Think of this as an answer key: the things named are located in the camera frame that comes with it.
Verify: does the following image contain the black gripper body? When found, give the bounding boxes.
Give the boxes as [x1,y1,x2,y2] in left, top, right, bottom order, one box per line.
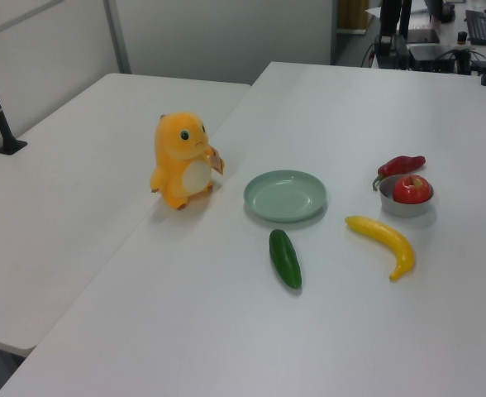
[379,0,402,38]

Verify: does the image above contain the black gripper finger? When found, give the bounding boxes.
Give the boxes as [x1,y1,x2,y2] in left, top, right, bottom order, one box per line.
[392,35,409,63]
[374,35,393,57]

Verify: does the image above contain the yellow toy banana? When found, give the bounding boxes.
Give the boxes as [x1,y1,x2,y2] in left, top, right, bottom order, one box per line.
[344,214,416,282]

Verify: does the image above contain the light green plastic plate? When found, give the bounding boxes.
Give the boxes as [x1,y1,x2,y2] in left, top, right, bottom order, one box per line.
[243,170,328,223]

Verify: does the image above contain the yellow wooden panel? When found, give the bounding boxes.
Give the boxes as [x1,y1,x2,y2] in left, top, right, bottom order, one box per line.
[336,0,370,34]

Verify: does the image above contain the black electronics box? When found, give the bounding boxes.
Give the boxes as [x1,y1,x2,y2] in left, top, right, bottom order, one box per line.
[407,43,472,74]

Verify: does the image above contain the black computer keyboard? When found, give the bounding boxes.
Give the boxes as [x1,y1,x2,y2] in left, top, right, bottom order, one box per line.
[465,9,486,47]

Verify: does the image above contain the red toy chili pepper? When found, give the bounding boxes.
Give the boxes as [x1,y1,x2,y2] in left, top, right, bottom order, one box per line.
[371,155,426,192]

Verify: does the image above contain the red toy apple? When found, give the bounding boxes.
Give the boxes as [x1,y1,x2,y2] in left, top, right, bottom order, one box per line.
[393,174,430,204]

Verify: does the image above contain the grey round bowl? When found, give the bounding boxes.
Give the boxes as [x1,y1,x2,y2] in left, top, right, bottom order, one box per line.
[378,174,435,218]

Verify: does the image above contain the green toy cucumber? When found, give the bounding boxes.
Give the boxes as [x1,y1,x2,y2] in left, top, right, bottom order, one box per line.
[269,228,303,289]

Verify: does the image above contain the orange plush toy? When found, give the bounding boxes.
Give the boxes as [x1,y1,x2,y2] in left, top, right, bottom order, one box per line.
[150,112,226,211]

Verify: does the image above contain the grey slanted partition post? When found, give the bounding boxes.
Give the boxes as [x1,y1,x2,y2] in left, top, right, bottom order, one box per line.
[102,0,131,75]

